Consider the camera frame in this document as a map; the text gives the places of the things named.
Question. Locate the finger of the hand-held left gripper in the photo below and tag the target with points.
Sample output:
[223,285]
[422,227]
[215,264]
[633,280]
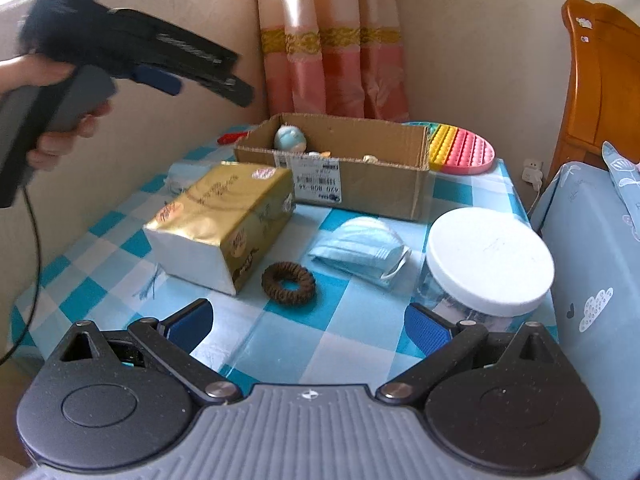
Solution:
[157,80]
[170,42]

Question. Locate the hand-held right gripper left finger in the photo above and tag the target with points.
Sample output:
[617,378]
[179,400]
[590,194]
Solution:
[192,322]

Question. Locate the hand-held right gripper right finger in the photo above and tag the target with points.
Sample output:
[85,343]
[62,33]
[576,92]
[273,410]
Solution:
[425,327]

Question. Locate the blue round squishy toy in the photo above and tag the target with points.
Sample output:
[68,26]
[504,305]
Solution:
[289,137]

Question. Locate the cardboard box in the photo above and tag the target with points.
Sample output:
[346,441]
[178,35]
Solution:
[370,190]

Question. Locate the cream scrunchie with bow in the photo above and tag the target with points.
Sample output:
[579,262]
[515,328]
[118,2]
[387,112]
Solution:
[370,158]

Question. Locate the orange foam earplug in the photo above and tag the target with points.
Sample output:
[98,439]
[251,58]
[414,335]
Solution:
[322,153]

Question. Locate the person's left hand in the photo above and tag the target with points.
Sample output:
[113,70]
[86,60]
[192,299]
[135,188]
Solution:
[65,132]

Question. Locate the brown scrunchie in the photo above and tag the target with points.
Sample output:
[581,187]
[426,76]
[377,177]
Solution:
[272,275]

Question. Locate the red folded fan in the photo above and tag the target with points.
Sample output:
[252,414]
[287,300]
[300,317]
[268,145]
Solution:
[231,137]

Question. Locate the clear jar with white lid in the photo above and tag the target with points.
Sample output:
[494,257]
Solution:
[490,255]

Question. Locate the blue face mask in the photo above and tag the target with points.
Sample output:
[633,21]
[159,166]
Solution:
[360,245]
[182,175]

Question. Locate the gold tissue pack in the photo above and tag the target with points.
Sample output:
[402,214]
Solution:
[215,210]

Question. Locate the blue checkered tablecloth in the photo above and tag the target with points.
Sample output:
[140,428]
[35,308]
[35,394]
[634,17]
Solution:
[310,340]

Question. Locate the pink patterned curtain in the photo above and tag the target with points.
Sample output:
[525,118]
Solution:
[325,60]

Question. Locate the grey-blue bed sheet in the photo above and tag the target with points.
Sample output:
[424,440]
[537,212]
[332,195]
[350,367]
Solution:
[590,335]

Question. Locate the rainbow pop bubble toy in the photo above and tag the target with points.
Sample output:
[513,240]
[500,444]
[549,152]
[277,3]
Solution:
[465,152]

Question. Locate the blue floral pillow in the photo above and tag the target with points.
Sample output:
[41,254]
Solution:
[625,185]

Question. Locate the wooden bed headboard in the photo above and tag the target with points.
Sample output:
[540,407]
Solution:
[600,85]

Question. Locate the white wall plug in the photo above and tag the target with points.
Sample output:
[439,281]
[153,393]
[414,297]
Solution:
[531,172]

